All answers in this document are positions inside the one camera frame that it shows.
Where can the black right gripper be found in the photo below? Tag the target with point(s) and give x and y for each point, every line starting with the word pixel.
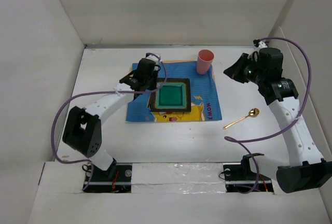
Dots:
pixel 234 71

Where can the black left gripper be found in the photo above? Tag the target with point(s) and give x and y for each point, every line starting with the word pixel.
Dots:
pixel 155 75

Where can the pink plastic cup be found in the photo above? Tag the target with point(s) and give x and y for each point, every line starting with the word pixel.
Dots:
pixel 204 61

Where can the blue Pikachu cloth placemat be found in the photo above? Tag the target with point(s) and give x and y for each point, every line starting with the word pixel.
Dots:
pixel 204 98

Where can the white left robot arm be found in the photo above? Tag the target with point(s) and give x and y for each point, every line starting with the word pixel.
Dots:
pixel 83 129

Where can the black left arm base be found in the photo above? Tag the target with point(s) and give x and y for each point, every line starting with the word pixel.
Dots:
pixel 117 181

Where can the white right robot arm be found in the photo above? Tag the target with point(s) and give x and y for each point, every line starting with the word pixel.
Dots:
pixel 306 168

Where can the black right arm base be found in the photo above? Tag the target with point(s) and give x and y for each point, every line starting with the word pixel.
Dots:
pixel 238 177

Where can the gold spoon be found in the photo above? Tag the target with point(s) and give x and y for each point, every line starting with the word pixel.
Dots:
pixel 254 112

